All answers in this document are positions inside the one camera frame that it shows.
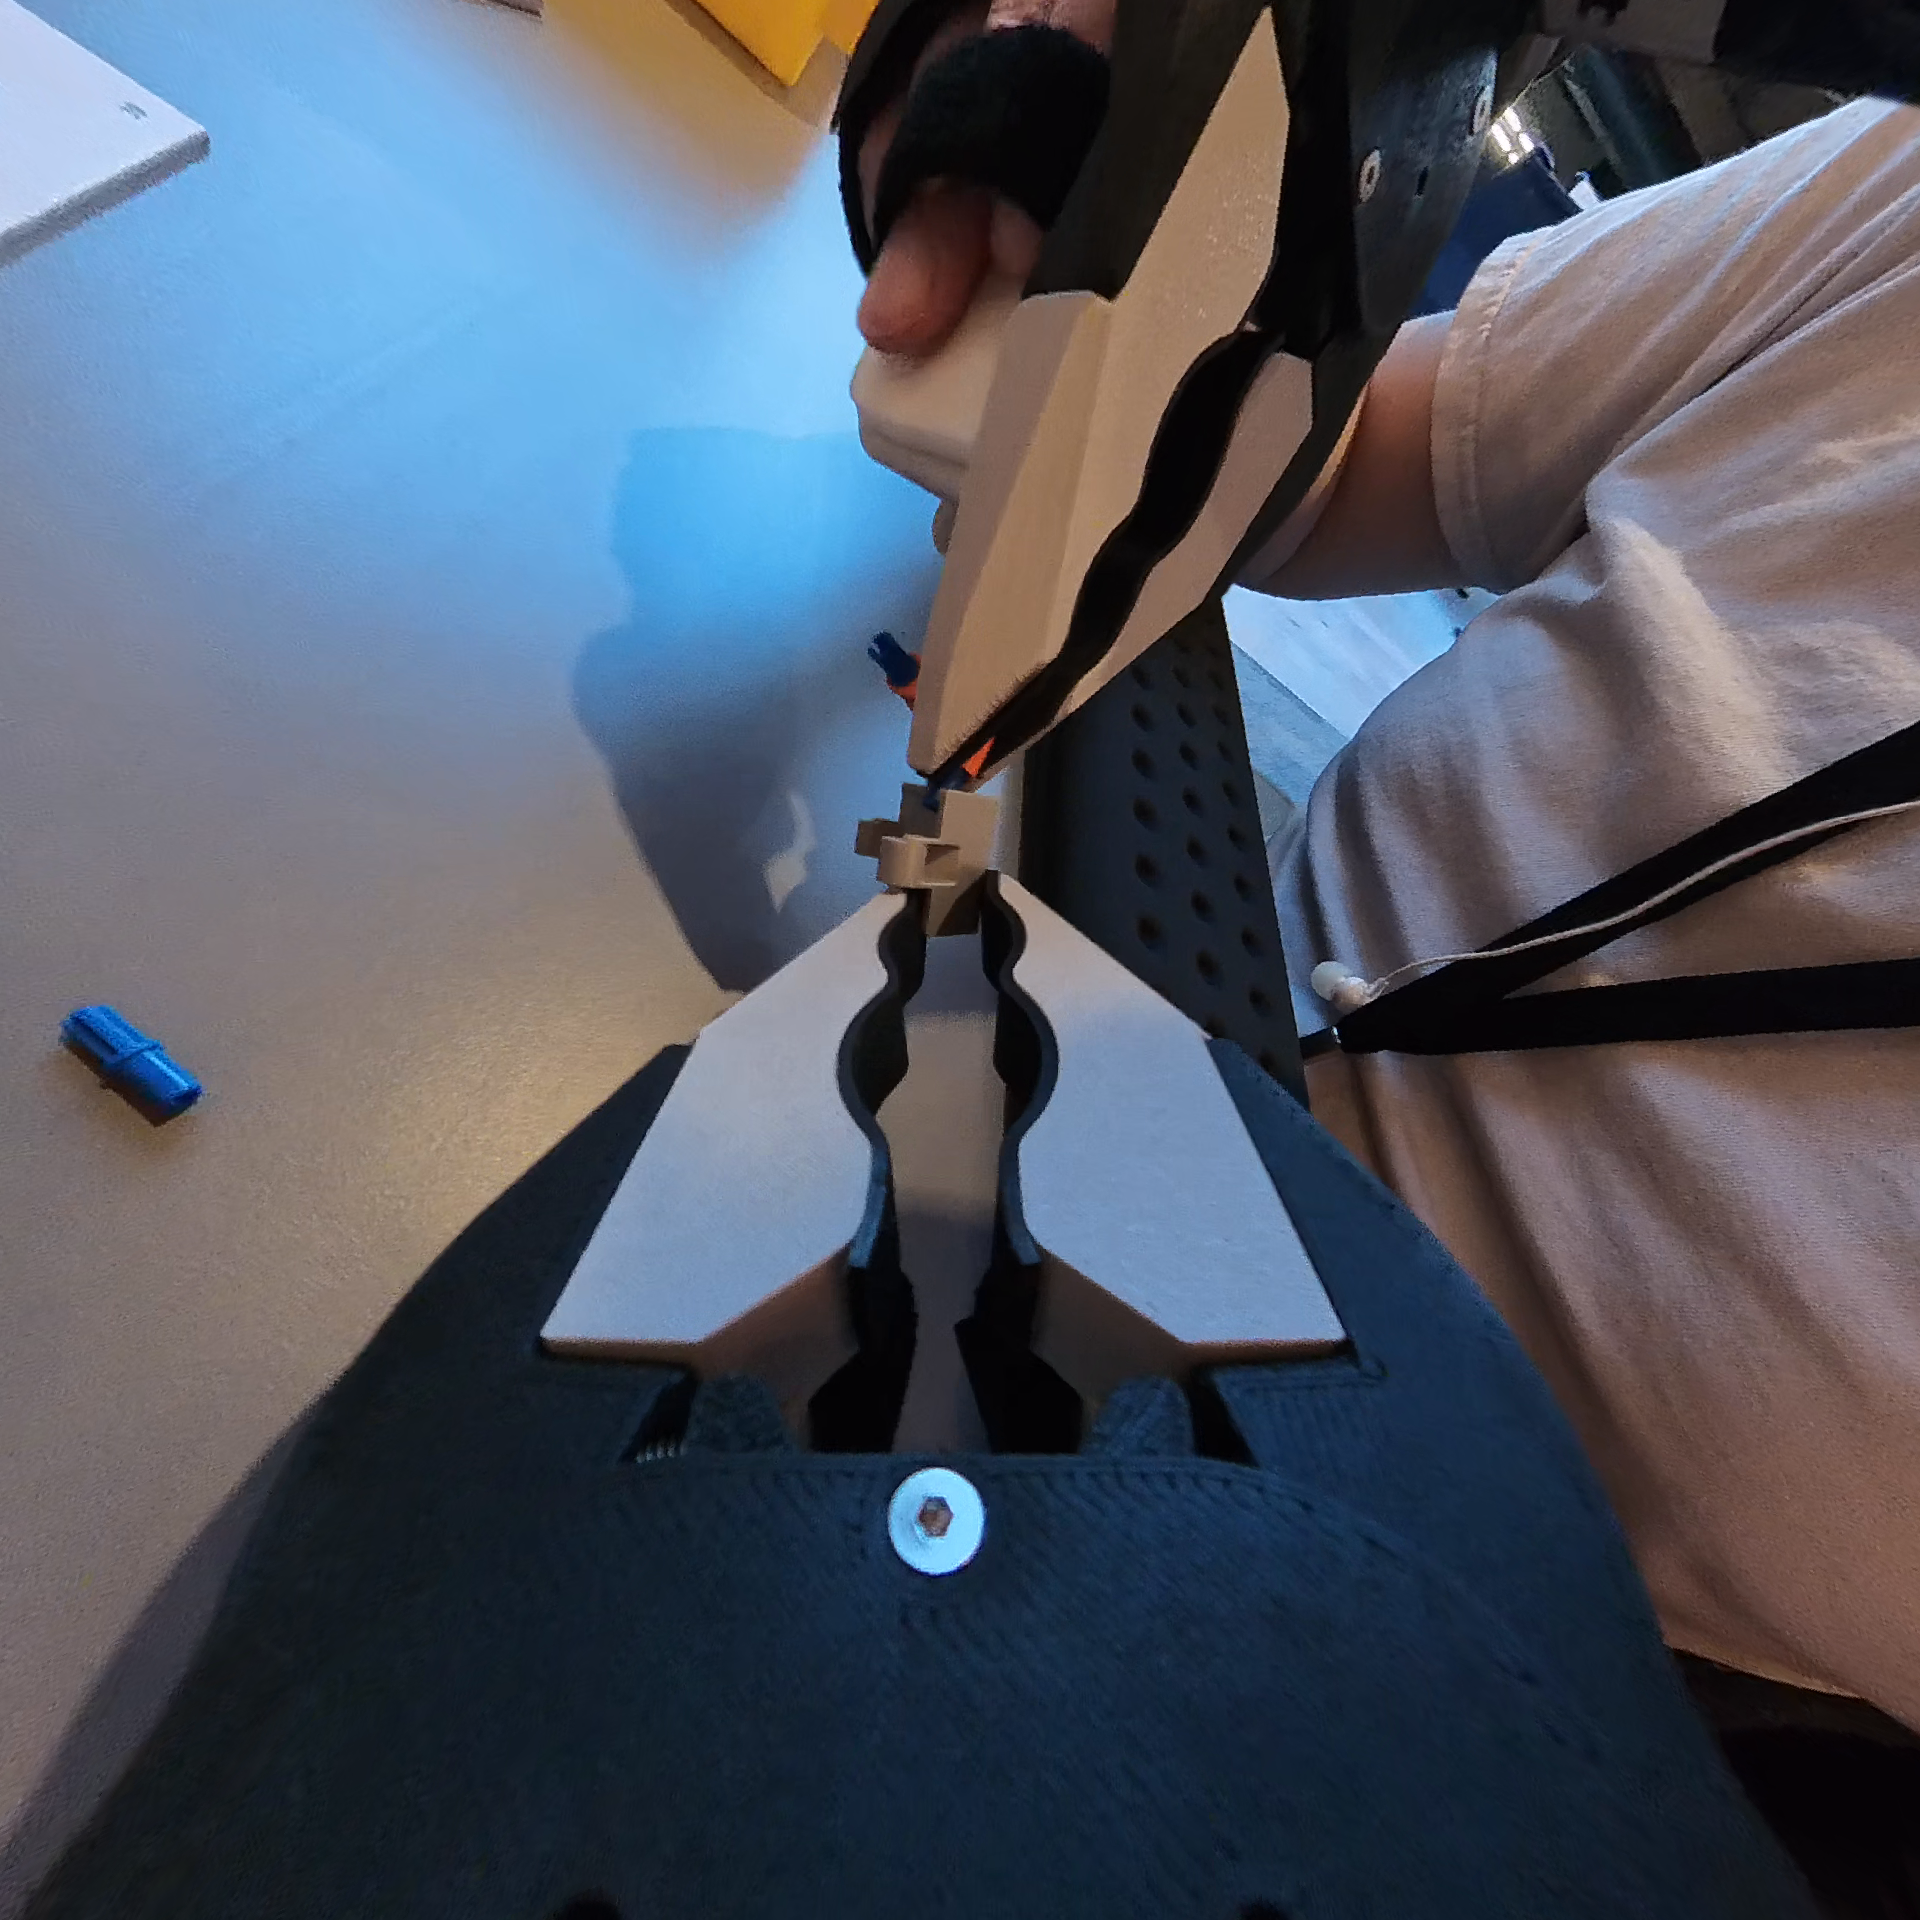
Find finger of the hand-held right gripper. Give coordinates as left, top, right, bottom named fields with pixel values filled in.
left=959, top=325, right=1323, bottom=784
left=909, top=10, right=1297, bottom=784

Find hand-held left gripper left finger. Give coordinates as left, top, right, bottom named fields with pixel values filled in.
left=539, top=892, right=922, bottom=1450

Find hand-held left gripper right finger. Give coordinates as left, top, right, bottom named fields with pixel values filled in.
left=977, top=874, right=1349, bottom=1434

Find orange connector with blue pins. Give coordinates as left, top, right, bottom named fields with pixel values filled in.
left=867, top=632, right=1004, bottom=795

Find grey angled brick piece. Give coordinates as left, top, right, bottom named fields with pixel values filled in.
left=852, top=787, right=1004, bottom=940

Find person's right forearm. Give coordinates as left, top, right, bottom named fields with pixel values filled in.
left=1221, top=310, right=1487, bottom=605

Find grey desk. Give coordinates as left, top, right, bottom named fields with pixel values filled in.
left=0, top=0, right=1038, bottom=1846

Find person's right hand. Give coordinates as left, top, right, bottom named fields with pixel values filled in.
left=858, top=0, right=1118, bottom=358

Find person's torso in white shirt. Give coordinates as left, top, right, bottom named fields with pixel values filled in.
left=1231, top=98, right=1920, bottom=1742

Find nested yellow storage bins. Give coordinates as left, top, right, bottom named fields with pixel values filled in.
left=539, top=0, right=876, bottom=90

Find small blue pin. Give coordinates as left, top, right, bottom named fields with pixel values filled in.
left=61, top=1007, right=205, bottom=1127

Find open instruction booklet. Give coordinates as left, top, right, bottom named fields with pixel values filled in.
left=0, top=0, right=212, bottom=269

